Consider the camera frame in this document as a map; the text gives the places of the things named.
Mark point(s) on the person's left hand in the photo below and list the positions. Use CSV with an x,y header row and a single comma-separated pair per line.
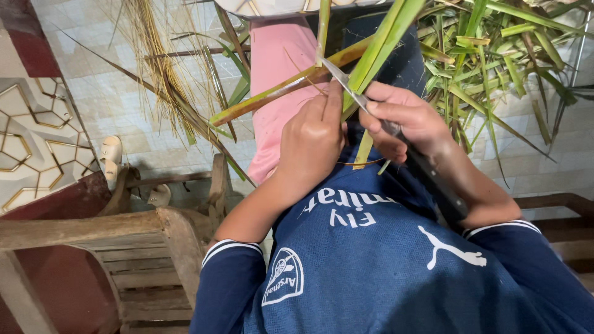
x,y
308,144

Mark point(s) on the person's right hand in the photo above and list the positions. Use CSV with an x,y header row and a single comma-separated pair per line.
x,y
420,123

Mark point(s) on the person's right fingers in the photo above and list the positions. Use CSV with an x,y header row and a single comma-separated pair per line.
x,y
383,118

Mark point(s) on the green palm leaflet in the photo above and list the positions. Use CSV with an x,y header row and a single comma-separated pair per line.
x,y
378,46

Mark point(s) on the thin brown leaf midrib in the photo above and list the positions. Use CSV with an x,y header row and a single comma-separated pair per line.
x,y
366,163

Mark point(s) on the dark navy trouser leg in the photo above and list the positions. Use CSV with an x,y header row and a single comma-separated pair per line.
x,y
399,60

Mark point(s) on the narrow upright green leaf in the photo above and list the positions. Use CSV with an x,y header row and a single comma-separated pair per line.
x,y
323,28

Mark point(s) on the yellow brown palm stalk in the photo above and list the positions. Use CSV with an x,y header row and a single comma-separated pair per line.
x,y
274,95

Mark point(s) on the pink trouser leg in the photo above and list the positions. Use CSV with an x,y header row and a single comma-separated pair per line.
x,y
278,69

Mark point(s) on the pile of green palm leaves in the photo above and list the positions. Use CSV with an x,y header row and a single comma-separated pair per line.
x,y
487,65

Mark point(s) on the blue sports jersey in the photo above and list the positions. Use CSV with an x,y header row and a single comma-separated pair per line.
x,y
385,259

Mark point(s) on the metal pole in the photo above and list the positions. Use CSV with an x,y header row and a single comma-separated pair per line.
x,y
581,46

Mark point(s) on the dark wooden bench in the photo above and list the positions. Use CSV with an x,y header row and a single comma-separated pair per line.
x,y
566,232

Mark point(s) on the bundle of dry leaf midribs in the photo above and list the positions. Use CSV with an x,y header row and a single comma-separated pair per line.
x,y
162,69

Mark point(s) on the beige sandal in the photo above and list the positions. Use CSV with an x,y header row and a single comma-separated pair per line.
x,y
160,195
111,157

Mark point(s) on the wooden slatted chair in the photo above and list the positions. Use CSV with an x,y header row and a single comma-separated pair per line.
x,y
139,264

